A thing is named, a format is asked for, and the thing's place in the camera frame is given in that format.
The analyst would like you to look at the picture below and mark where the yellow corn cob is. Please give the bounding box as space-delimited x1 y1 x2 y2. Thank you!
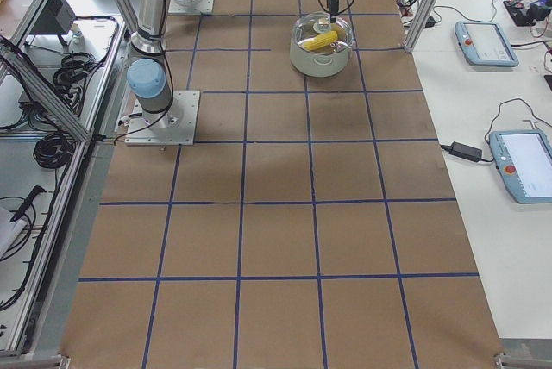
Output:
300 30 338 51

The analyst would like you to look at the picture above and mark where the glass pot lid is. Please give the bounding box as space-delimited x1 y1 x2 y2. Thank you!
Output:
291 12 354 54

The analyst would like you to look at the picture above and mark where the pale green cooking pot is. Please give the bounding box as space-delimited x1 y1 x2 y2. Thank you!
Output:
288 14 355 78

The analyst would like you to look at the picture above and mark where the far blue teach pendant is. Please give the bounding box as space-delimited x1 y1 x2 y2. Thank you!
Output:
455 22 519 68

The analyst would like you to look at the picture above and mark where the blue teach pendant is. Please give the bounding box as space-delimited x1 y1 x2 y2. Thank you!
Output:
490 129 552 204
455 22 519 68

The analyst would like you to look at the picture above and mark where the black power adapter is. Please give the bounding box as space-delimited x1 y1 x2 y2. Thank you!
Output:
448 141 482 162

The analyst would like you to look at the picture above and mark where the brown paper table cover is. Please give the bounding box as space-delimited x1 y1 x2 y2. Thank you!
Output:
61 0 501 368

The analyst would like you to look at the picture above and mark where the near blue teach pendant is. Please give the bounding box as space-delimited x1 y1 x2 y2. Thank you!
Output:
490 129 552 204

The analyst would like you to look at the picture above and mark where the black cable coil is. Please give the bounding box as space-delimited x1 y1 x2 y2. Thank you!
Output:
33 132 72 171

